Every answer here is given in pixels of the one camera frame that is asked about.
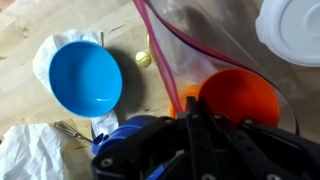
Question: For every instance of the dark blue plastic cup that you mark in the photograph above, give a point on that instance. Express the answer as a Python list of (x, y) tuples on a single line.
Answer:
[(123, 130)]

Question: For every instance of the small metal whisk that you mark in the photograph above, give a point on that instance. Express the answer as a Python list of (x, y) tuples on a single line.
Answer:
[(68, 130)]

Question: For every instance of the clear pink-zip zip lock bag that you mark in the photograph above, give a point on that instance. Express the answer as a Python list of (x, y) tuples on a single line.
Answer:
[(200, 33)]

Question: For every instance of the white round lidded container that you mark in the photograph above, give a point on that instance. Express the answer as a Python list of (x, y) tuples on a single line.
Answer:
[(293, 30)]

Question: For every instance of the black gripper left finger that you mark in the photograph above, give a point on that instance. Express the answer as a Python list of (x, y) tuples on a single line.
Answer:
[(160, 150)]

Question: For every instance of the orange plastic cup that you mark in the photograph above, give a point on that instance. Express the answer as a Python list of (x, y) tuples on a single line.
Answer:
[(240, 93)]

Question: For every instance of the orange round lid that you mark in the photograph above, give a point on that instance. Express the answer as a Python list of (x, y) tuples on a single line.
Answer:
[(186, 95)]

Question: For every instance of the gold lid with ball knob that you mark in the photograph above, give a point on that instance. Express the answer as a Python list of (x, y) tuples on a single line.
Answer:
[(143, 60)]

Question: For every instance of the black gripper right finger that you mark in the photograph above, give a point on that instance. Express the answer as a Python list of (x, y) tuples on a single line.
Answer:
[(266, 153)]

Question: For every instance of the large white crumpled paper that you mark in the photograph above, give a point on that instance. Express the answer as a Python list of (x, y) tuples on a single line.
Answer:
[(30, 153)]

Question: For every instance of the light blue plastic bowl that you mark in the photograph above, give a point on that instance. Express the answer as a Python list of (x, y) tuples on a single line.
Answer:
[(85, 78)]

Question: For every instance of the small white crumpled paper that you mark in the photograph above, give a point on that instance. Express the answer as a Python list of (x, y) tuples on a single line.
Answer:
[(43, 56)]

